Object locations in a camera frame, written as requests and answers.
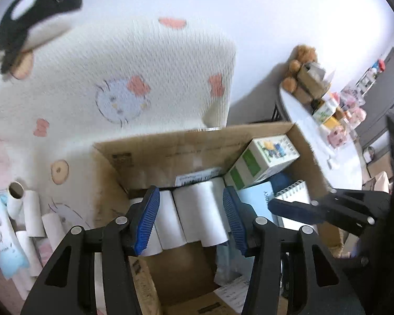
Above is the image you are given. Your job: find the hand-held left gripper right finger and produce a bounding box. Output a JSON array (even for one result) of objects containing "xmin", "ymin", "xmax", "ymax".
[{"xmin": 222, "ymin": 185, "xmax": 366, "ymax": 315}]

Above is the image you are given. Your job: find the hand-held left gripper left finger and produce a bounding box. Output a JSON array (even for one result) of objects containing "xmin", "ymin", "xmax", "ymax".
[{"xmin": 20, "ymin": 185, "xmax": 161, "ymax": 315}]

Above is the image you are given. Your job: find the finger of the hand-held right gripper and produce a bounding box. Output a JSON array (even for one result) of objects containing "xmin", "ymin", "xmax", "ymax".
[{"xmin": 268, "ymin": 188, "xmax": 392, "ymax": 237}]

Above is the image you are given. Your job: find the brown cardboard box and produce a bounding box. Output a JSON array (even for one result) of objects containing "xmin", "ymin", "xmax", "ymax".
[{"xmin": 92, "ymin": 122, "xmax": 345, "ymax": 315}]

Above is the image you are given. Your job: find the white spiral notepad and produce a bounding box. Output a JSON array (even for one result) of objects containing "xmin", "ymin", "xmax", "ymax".
[{"xmin": 274, "ymin": 180, "xmax": 317, "ymax": 233}]

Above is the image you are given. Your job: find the dark blue object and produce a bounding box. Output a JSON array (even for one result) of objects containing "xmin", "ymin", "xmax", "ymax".
[{"xmin": 269, "ymin": 171, "xmax": 294, "ymax": 194}]

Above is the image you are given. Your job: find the light blue notebook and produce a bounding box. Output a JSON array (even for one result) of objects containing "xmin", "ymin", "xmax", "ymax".
[{"xmin": 238, "ymin": 181, "xmax": 278, "ymax": 227}]

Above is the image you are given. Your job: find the white barcode label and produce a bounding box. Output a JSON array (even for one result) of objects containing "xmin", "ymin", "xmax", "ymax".
[{"xmin": 175, "ymin": 167, "xmax": 222, "ymax": 186}]

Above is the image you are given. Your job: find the white printed paper slip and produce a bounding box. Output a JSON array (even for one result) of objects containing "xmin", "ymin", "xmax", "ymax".
[{"xmin": 215, "ymin": 276, "xmax": 250, "ymax": 314}]

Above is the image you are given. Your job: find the small yellow box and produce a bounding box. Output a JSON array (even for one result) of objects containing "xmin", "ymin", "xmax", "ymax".
[{"xmin": 323, "ymin": 116, "xmax": 341, "ymax": 131}]

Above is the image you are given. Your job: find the round white table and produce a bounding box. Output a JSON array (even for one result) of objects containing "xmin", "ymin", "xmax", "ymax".
[{"xmin": 278, "ymin": 87, "xmax": 363, "ymax": 191}]

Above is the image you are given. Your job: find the small green white carton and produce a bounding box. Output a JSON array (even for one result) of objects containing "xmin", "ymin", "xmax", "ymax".
[{"xmin": 313, "ymin": 100, "xmax": 337, "ymax": 123}]

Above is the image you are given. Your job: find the small open cardboard box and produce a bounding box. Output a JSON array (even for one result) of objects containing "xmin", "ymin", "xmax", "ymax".
[{"xmin": 297, "ymin": 62, "xmax": 332, "ymax": 104}]

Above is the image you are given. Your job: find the brown teddy bear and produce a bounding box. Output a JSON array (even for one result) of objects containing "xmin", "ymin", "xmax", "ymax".
[{"xmin": 281, "ymin": 44, "xmax": 317, "ymax": 92}]

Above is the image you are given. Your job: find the light blue wipes packet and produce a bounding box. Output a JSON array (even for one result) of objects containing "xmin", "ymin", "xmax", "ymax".
[{"xmin": 0, "ymin": 190, "xmax": 30, "ymax": 279}]

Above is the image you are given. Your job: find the white cat print blanket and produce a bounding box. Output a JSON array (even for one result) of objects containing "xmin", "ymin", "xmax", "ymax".
[{"xmin": 0, "ymin": 18, "xmax": 237, "ymax": 302}]

